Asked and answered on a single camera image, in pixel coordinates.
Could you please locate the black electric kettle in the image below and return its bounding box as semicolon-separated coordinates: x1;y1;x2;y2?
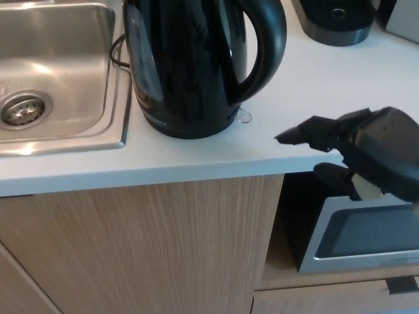
122;0;288;137

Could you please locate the wooden cabinet door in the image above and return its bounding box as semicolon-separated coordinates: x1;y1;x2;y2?
0;173;285;314
0;240;63;314

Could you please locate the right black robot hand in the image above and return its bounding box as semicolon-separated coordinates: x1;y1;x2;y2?
273;106;419;203

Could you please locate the recessed dark drawer pull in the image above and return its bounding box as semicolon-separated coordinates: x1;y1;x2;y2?
385;276;419;294

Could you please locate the metal sink drain strainer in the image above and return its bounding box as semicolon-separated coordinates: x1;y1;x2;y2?
0;90;53;131

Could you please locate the black and steel appliance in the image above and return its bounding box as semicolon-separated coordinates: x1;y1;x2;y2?
291;0;374;46

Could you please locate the black appliance with red label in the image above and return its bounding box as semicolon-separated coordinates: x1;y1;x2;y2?
374;0;419;37

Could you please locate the stainless steel sink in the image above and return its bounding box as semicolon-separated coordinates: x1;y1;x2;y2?
0;2;132;158

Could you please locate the black power cord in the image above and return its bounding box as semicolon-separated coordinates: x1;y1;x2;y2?
109;32;132;68

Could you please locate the wooden drawer below microwave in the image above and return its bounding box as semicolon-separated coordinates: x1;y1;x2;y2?
251;277;419;314

